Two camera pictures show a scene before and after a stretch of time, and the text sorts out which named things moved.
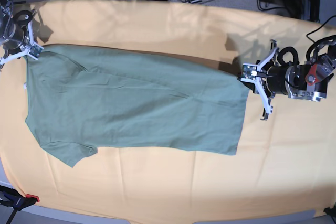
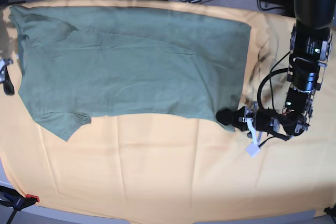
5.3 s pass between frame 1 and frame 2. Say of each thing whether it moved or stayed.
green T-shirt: moved
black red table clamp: stayed
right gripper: moved
